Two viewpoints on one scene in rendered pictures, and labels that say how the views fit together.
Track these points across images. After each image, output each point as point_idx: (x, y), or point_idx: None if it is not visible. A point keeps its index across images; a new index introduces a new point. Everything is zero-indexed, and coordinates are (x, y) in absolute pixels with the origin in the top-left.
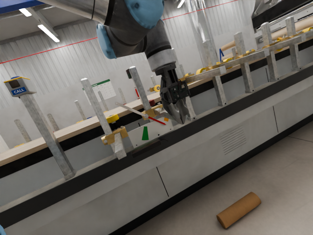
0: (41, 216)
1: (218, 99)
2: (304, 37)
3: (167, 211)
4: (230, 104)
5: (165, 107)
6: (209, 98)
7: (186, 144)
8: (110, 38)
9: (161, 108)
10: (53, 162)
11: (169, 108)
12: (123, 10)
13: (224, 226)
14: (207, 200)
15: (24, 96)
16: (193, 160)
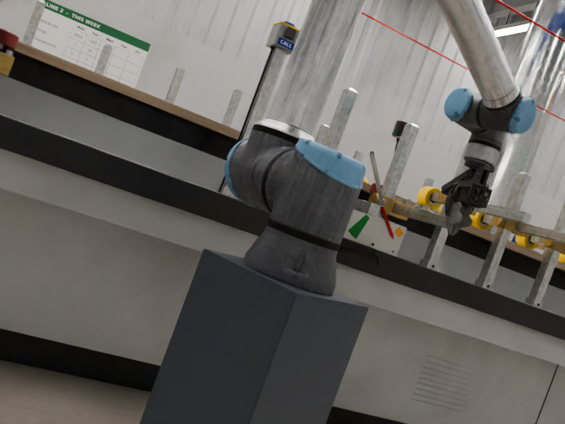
0: (144, 213)
1: (481, 272)
2: None
3: None
4: (493, 293)
5: (448, 202)
6: (462, 270)
7: (390, 297)
8: (470, 108)
9: (426, 205)
10: (176, 154)
11: (451, 206)
12: (507, 113)
13: None
14: None
15: (281, 53)
16: (357, 357)
